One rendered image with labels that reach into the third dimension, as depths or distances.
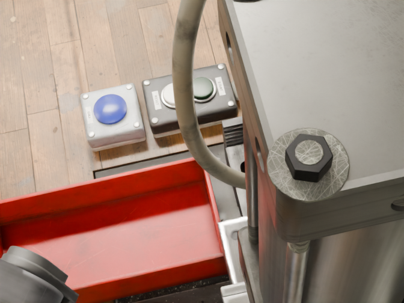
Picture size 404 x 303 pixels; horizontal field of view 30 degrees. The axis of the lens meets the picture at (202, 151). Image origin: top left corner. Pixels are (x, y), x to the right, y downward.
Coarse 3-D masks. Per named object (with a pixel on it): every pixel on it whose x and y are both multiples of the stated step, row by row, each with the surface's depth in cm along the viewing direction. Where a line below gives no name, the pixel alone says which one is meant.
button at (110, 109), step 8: (104, 96) 90; (112, 96) 90; (120, 96) 90; (96, 104) 90; (104, 104) 89; (112, 104) 89; (120, 104) 89; (96, 112) 89; (104, 112) 89; (112, 112) 89; (120, 112) 89; (104, 120) 89; (112, 120) 88; (120, 120) 89
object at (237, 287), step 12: (228, 228) 59; (228, 240) 59; (228, 252) 58; (228, 264) 58; (228, 276) 60; (240, 276) 57; (228, 288) 53; (240, 288) 53; (228, 300) 52; (240, 300) 52
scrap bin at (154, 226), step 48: (48, 192) 82; (96, 192) 84; (144, 192) 87; (192, 192) 87; (0, 240) 85; (48, 240) 85; (96, 240) 85; (144, 240) 85; (192, 240) 84; (96, 288) 78; (144, 288) 81
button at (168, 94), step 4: (172, 84) 90; (164, 88) 90; (168, 88) 90; (172, 88) 90; (164, 92) 90; (168, 92) 89; (172, 92) 89; (164, 96) 89; (168, 96) 89; (172, 96) 89; (164, 100) 90; (168, 100) 89; (172, 100) 89; (168, 104) 89; (172, 104) 89
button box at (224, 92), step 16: (224, 64) 92; (144, 80) 92; (160, 80) 91; (224, 80) 91; (144, 96) 91; (160, 96) 90; (224, 96) 90; (160, 112) 89; (208, 112) 89; (224, 112) 89; (160, 128) 89; (176, 128) 90
